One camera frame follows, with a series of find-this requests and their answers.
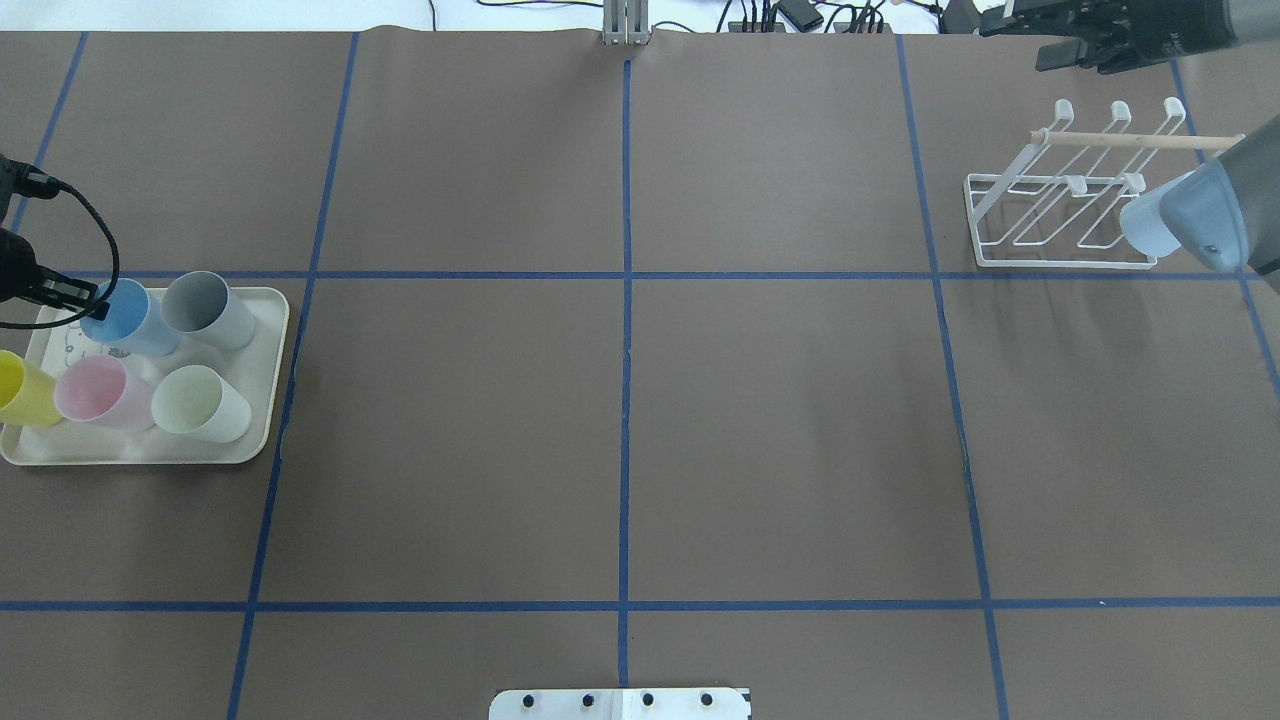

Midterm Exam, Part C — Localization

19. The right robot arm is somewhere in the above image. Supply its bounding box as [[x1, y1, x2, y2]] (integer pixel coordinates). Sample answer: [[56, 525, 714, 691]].
[[978, 1, 1277, 282]]

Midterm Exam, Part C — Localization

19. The cream serving tray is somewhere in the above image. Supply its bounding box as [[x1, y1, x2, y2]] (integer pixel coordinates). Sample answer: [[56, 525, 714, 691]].
[[3, 287, 291, 468]]

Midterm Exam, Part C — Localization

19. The pale green cup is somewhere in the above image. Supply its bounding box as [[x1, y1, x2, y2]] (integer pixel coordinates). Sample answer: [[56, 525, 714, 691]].
[[150, 365, 252, 445]]

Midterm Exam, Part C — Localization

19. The pink cup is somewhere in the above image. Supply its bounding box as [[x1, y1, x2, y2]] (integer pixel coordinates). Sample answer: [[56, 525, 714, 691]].
[[52, 355, 155, 432]]

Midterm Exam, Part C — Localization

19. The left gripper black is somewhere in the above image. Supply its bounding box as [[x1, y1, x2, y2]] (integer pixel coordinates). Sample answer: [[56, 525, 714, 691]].
[[1, 155, 99, 309]]

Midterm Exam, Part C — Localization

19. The right USB hub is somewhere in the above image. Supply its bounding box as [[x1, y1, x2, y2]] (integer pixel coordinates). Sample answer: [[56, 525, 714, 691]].
[[822, 1, 892, 35]]

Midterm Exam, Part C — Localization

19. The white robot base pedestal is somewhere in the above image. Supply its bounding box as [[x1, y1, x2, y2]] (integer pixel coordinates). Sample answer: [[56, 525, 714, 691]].
[[488, 687, 753, 719]]

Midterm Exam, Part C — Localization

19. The usb hub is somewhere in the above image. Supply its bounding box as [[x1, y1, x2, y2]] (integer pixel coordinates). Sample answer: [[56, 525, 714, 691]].
[[717, 1, 787, 35], [822, 1, 892, 35]]

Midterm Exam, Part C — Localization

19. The grey cup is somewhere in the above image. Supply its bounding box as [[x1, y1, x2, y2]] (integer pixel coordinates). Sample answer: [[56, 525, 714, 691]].
[[160, 272, 256, 351]]

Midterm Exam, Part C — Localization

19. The white wire cup rack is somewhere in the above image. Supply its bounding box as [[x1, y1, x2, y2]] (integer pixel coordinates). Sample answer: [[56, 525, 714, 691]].
[[963, 97, 1243, 272]]

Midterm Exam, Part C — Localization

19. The black power adapter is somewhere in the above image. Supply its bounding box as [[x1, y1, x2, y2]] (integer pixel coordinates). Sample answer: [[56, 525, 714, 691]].
[[774, 0, 824, 33]]

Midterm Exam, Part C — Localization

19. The yellow cup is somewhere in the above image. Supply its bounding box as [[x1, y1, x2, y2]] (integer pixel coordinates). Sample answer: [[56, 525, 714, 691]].
[[1, 350, 64, 428]]

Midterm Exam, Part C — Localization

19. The left USB hub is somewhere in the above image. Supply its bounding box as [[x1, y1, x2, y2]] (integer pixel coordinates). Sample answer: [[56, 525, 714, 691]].
[[717, 1, 787, 35]]

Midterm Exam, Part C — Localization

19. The aluminium frame post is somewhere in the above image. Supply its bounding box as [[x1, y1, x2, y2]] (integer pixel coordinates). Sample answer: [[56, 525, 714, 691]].
[[600, 0, 652, 46]]

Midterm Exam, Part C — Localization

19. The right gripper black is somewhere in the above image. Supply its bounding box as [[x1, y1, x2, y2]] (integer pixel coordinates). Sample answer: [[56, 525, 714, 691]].
[[980, 1, 1233, 76]]

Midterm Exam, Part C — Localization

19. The light blue cup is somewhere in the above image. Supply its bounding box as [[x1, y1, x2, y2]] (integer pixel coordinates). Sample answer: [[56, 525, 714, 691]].
[[79, 278, 180, 357], [1119, 191, 1181, 259]]

